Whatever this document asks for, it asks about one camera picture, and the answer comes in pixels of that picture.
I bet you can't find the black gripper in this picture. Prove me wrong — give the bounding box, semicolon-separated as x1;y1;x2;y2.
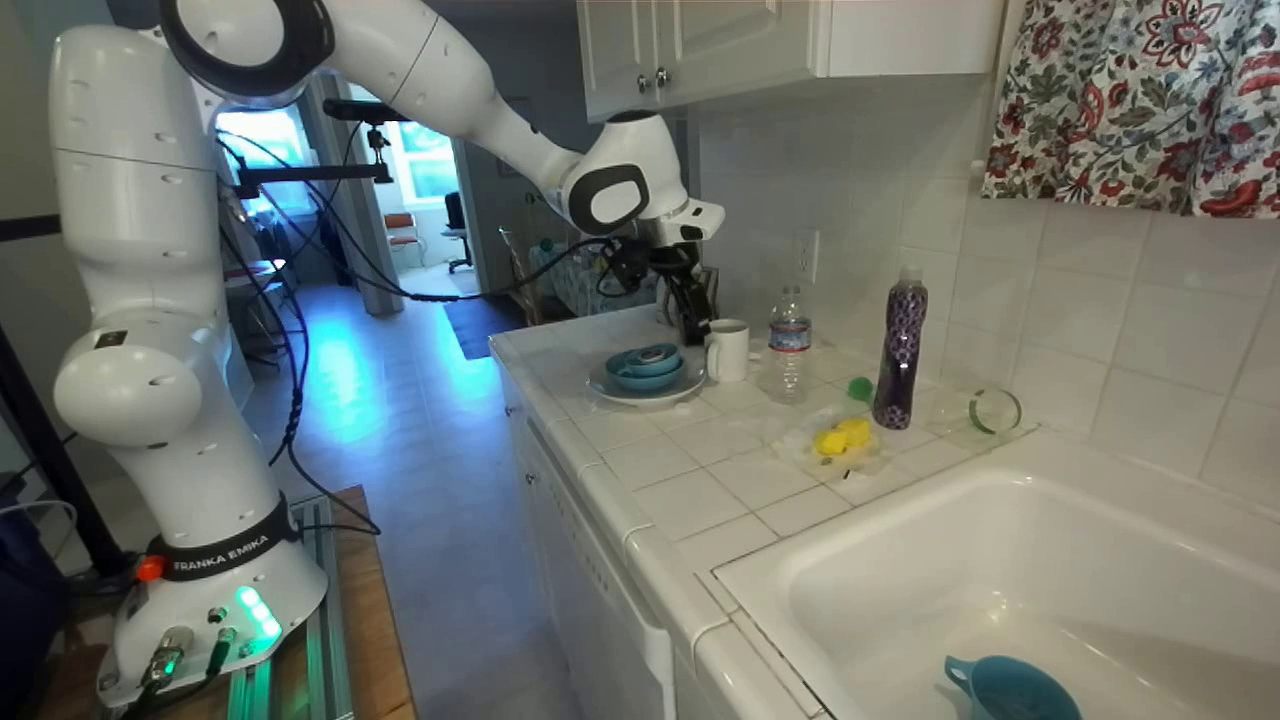
619;227;724;347

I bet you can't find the teal cup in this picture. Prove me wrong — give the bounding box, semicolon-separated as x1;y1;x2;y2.
940;649;1086;720

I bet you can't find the white mug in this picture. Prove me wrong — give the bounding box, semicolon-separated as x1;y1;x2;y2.
700;316;757;389

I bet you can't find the blue bowl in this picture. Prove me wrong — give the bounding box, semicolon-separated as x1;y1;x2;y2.
598;342;692;400

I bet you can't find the grey round plate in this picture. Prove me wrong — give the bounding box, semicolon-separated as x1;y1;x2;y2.
588;356;707;414

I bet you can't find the clear glass jar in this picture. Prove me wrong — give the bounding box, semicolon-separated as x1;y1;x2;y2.
764;286;820;404
965;385;1028;440

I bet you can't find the clear plastic bag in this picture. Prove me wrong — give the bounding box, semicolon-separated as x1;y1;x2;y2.
775;395;898;488

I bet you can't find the yellow plastic object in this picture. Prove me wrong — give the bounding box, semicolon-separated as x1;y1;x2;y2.
811;414;877;467

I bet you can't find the purple dish soap bottle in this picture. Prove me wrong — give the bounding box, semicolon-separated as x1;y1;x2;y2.
869;270;935;438

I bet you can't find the dark floor rug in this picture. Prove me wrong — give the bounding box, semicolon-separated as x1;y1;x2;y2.
440;296;523;366

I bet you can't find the black office chair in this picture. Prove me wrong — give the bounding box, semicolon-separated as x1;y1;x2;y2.
440;189;480;279

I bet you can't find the white upper cabinet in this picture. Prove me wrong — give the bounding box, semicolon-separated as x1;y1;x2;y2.
572;0;1013;128

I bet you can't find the white dishwasher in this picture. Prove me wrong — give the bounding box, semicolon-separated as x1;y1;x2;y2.
508;395;680;720

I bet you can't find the black tripod stand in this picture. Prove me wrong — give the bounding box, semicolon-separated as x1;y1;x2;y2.
235;98;412;205

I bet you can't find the white sink basin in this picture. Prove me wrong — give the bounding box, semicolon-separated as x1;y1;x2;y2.
707;459;1280;720

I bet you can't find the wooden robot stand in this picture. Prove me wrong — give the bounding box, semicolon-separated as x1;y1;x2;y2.
32;485;419;720

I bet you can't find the floral curtain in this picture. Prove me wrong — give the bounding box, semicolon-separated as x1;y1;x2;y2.
975;0;1280;225

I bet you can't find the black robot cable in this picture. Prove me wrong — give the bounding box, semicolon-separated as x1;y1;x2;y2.
214;128;389;539

